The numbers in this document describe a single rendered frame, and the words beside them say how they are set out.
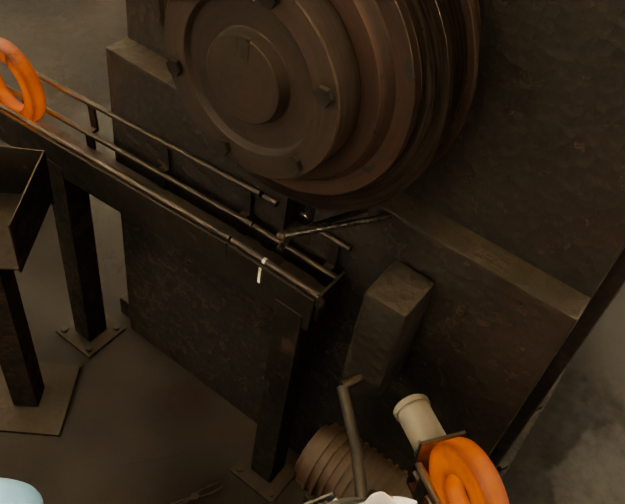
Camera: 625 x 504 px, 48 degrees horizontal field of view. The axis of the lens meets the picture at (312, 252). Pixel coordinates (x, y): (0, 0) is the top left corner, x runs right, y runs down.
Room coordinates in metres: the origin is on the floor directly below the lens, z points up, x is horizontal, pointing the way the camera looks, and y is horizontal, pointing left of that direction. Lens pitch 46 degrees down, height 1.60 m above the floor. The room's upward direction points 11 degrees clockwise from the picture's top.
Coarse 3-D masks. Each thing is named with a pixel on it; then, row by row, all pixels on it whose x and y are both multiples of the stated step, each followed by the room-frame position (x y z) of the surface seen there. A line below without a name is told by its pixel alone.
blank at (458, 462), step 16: (448, 448) 0.50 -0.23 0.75; (464, 448) 0.49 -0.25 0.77; (480, 448) 0.50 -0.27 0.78; (432, 464) 0.51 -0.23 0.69; (448, 464) 0.49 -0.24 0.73; (464, 464) 0.47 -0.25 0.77; (480, 464) 0.47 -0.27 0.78; (432, 480) 0.50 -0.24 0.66; (448, 480) 0.49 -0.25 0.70; (464, 480) 0.46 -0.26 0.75; (480, 480) 0.45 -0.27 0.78; (496, 480) 0.45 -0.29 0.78; (448, 496) 0.47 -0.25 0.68; (464, 496) 0.48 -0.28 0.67; (480, 496) 0.43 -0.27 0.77; (496, 496) 0.43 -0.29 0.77
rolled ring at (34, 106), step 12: (0, 48) 1.18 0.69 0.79; (12, 48) 1.19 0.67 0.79; (0, 60) 1.18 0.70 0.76; (12, 60) 1.16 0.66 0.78; (24, 60) 1.18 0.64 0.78; (12, 72) 1.16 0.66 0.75; (24, 72) 1.16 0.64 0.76; (0, 84) 1.22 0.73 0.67; (24, 84) 1.15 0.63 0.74; (36, 84) 1.16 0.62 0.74; (0, 96) 1.20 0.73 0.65; (12, 96) 1.22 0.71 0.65; (24, 96) 1.15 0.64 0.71; (36, 96) 1.15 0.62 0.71; (12, 108) 1.18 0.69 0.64; (24, 108) 1.15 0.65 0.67; (36, 108) 1.14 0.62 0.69; (36, 120) 1.17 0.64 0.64
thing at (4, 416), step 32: (0, 160) 0.97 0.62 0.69; (32, 160) 0.98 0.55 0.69; (0, 192) 0.97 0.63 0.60; (32, 192) 0.89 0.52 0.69; (0, 224) 0.88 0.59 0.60; (32, 224) 0.87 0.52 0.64; (0, 256) 0.80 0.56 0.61; (0, 288) 0.84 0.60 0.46; (0, 320) 0.84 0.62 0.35; (0, 352) 0.84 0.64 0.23; (32, 352) 0.89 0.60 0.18; (0, 384) 0.88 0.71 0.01; (32, 384) 0.85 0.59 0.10; (64, 384) 0.92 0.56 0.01; (0, 416) 0.80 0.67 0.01; (32, 416) 0.82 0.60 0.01; (64, 416) 0.83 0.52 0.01
